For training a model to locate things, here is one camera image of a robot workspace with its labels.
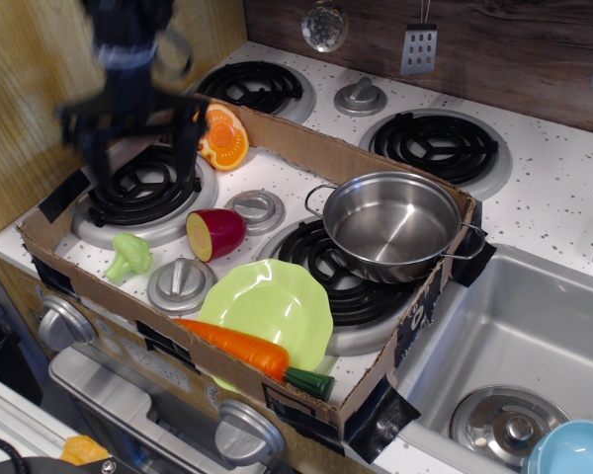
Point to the front left black burner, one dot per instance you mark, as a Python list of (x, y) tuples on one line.
[(147, 197)]

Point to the silver oven knob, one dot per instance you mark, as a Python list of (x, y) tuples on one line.
[(62, 325), (244, 437)]

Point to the front right black burner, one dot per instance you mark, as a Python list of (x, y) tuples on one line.
[(364, 312)]

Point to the orange toy pumpkin slice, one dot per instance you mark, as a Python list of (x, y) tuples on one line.
[(225, 144)]

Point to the light green plastic plate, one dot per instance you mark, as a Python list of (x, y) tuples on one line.
[(275, 301)]

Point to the silver stovetop knob back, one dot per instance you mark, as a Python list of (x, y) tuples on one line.
[(360, 99)]

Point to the stainless steel pan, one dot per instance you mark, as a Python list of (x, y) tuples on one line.
[(395, 226)]

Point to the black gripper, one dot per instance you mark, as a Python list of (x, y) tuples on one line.
[(129, 105)]

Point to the silver stovetop knob front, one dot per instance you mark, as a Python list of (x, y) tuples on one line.
[(181, 287)]

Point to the silver stovetop knob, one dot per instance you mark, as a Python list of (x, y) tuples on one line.
[(360, 99), (181, 287), (262, 211)]

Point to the light blue bowl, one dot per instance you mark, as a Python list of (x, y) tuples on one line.
[(566, 449)]

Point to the silver stovetop knob centre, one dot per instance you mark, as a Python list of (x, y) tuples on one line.
[(262, 211)]

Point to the black burner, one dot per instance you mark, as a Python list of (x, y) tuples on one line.
[(262, 86), (456, 147), (147, 197), (364, 312)]

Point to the brown cardboard fence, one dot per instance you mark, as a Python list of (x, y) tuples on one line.
[(371, 415)]

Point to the orange toy carrot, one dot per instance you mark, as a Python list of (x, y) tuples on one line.
[(269, 358)]

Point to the stainless steel sink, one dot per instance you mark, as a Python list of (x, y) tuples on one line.
[(524, 322)]

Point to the hanging metal slotted spatula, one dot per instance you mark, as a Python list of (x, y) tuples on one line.
[(420, 44)]

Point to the hanging metal strainer ladle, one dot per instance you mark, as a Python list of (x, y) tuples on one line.
[(324, 26)]

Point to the silver oven knob left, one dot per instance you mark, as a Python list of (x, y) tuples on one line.
[(62, 325)]

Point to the silver oven knob right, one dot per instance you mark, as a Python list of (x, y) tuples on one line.
[(244, 437)]

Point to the red toy half fruit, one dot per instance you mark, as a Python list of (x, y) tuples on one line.
[(214, 233)]

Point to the green toy broccoli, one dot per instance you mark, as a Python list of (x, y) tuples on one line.
[(133, 256)]

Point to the yellow object bottom left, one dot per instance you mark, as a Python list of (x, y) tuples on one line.
[(81, 449)]

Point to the silver oven door handle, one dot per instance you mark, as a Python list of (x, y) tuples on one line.
[(152, 431)]

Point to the back right black burner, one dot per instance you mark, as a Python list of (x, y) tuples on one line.
[(456, 147)]

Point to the silver sink drain plug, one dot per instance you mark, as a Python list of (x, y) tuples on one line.
[(504, 423)]

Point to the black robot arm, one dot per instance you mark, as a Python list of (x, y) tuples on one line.
[(124, 36)]

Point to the back left black burner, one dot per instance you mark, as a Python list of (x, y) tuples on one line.
[(262, 86)]

